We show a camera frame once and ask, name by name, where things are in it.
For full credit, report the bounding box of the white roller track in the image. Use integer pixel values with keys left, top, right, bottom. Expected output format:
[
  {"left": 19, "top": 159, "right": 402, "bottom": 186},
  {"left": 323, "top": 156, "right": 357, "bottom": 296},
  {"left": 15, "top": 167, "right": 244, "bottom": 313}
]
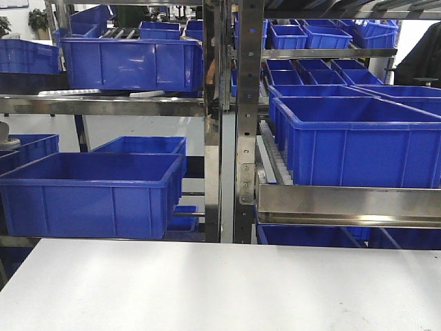
[{"left": 259, "top": 120, "right": 294, "bottom": 185}]

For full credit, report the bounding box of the blue bin behind lower left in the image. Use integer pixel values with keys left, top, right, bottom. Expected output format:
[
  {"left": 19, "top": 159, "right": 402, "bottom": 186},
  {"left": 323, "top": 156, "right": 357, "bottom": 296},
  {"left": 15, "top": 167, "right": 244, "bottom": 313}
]
[{"left": 91, "top": 136, "right": 187, "bottom": 175}]

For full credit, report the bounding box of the blue bin bottom right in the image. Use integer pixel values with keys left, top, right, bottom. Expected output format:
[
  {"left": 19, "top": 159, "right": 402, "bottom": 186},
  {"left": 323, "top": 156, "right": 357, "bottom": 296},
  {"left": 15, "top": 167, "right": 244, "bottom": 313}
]
[{"left": 256, "top": 225, "right": 362, "bottom": 248}]

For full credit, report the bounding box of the blue bin behind right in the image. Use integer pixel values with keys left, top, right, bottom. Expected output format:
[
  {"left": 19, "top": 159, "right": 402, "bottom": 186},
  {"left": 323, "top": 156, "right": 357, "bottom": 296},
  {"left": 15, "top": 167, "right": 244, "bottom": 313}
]
[{"left": 269, "top": 85, "right": 371, "bottom": 105}]

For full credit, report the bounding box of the large blue bin right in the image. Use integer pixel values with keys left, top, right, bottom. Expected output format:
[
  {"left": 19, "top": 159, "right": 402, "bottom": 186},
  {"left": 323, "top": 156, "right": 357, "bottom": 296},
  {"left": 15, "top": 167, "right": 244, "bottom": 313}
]
[{"left": 273, "top": 97, "right": 440, "bottom": 188}]

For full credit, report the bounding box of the large blue bin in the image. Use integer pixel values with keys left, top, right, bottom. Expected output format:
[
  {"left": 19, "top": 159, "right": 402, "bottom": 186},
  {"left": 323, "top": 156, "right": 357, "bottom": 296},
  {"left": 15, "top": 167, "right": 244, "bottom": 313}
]
[
  {"left": 1, "top": 152, "right": 185, "bottom": 239},
  {"left": 61, "top": 38, "right": 204, "bottom": 92},
  {"left": 273, "top": 97, "right": 440, "bottom": 188}
]

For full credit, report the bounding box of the large blue bin upper left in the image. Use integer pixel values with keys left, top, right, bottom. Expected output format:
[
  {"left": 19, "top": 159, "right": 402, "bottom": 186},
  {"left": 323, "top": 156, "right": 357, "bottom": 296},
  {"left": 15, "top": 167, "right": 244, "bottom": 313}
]
[{"left": 61, "top": 38, "right": 204, "bottom": 92}]

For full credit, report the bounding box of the small blue bin top shelf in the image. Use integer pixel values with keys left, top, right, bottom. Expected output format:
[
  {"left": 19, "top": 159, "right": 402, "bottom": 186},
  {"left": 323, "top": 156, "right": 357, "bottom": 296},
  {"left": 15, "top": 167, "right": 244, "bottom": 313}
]
[{"left": 270, "top": 25, "right": 307, "bottom": 50}]

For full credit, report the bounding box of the small blue bin top right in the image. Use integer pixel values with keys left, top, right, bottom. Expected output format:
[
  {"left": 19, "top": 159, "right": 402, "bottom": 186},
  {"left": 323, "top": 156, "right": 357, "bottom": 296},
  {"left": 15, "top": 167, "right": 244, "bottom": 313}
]
[{"left": 303, "top": 26, "right": 353, "bottom": 49}]

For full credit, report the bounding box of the large blue bin lower left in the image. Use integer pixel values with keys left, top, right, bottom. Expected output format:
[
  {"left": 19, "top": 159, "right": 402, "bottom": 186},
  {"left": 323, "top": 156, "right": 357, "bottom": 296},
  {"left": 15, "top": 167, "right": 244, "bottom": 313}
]
[{"left": 1, "top": 152, "right": 185, "bottom": 239}]

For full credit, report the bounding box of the blue bin far left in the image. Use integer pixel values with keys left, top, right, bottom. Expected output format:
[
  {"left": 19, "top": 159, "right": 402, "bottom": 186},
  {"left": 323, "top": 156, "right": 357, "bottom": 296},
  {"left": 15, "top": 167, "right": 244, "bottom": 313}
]
[{"left": 1, "top": 134, "right": 59, "bottom": 174}]

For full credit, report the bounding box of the blue bin far right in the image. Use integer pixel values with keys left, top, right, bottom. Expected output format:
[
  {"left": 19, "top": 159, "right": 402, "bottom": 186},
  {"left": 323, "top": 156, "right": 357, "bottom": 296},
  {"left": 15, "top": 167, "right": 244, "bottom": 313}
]
[{"left": 352, "top": 85, "right": 441, "bottom": 115}]

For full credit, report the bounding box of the steel shelf beam left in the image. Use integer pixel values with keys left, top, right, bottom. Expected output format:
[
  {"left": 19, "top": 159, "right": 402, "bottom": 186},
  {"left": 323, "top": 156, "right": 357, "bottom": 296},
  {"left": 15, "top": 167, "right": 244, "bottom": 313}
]
[{"left": 1, "top": 94, "right": 205, "bottom": 117}]

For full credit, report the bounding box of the person in black jacket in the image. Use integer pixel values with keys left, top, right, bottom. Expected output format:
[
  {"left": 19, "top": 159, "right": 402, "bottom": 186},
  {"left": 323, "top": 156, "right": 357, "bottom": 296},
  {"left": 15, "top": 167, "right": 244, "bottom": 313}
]
[{"left": 394, "top": 22, "right": 440, "bottom": 88}]

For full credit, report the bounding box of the blue crate upper far left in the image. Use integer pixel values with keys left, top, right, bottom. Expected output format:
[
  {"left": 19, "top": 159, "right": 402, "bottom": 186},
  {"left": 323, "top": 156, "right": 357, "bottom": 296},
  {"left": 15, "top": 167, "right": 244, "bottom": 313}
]
[{"left": 1, "top": 39, "right": 61, "bottom": 74}]

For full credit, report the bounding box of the potted plant background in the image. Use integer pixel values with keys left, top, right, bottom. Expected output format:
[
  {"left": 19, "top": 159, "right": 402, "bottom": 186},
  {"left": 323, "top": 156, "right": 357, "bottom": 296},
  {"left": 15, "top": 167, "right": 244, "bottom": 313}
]
[{"left": 28, "top": 8, "right": 50, "bottom": 40}]

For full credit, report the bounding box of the steel shelf front rail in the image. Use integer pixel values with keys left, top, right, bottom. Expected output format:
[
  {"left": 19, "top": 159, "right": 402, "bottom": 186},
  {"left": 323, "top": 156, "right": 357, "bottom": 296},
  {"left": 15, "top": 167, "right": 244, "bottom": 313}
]
[{"left": 256, "top": 184, "right": 440, "bottom": 230}]

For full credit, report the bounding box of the steel rack upright post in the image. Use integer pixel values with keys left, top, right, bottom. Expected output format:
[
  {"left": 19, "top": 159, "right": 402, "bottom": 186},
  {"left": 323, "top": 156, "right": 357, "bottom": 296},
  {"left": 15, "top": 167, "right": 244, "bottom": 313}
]
[{"left": 233, "top": 1, "right": 265, "bottom": 243}]

